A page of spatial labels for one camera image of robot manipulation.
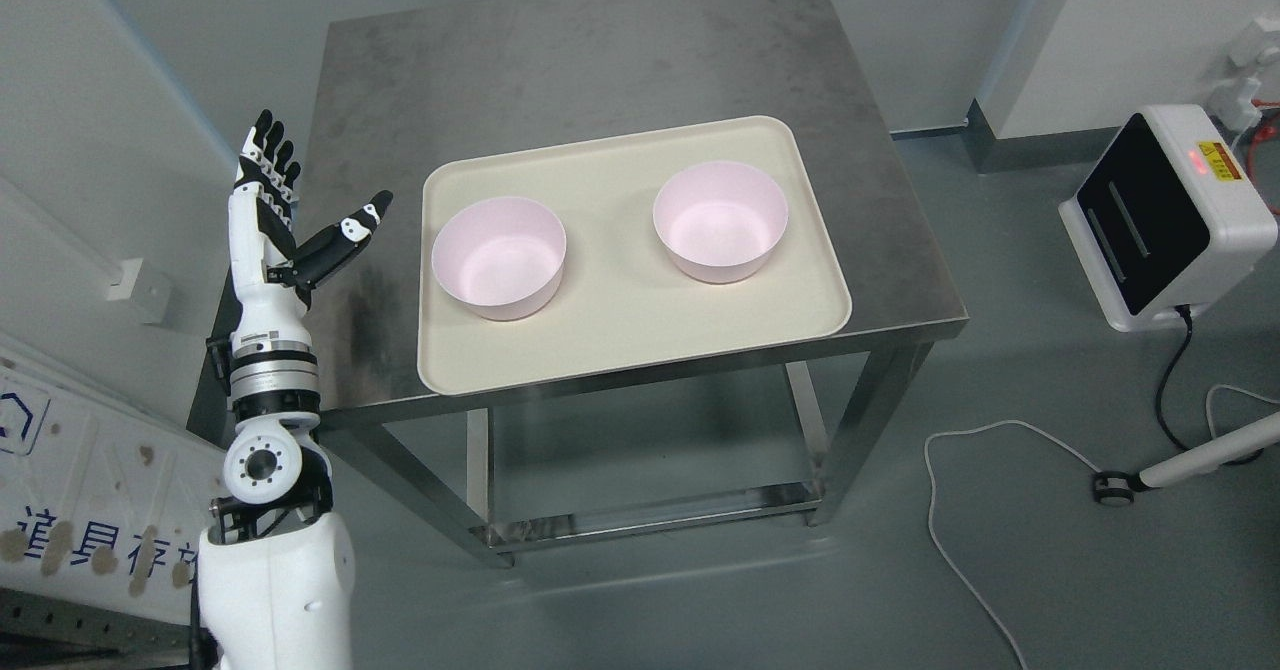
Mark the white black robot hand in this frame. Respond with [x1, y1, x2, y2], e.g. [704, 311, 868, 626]
[228, 109, 394, 345]

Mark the pink bowl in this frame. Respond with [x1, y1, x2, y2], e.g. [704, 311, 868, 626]
[652, 160, 790, 284]
[429, 196, 568, 322]

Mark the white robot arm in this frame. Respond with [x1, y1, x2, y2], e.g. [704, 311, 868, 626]
[188, 328, 355, 669]

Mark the stainless steel table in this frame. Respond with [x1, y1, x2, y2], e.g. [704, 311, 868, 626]
[301, 0, 968, 568]

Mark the white printed sign board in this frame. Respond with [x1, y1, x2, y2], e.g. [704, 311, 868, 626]
[1, 348, 225, 623]

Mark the cream plastic tray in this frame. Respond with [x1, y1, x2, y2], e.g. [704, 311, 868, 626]
[417, 115, 852, 396]

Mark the white stand leg with caster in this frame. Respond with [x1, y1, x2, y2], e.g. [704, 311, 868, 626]
[1091, 413, 1279, 507]

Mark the white black box device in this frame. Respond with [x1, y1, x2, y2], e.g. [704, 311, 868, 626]
[1059, 104, 1277, 332]

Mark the white wall socket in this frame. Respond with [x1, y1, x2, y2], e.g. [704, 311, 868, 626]
[106, 257, 174, 325]

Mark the black power cable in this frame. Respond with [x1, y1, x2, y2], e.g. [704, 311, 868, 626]
[1156, 306, 1265, 465]

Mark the white floor cable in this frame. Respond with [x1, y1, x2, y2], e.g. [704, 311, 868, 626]
[923, 383, 1280, 670]

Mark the white wall power outlet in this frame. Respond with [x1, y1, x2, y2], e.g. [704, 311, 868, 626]
[1206, 14, 1279, 135]

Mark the red cable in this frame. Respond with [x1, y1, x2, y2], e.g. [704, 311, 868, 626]
[1240, 100, 1280, 217]

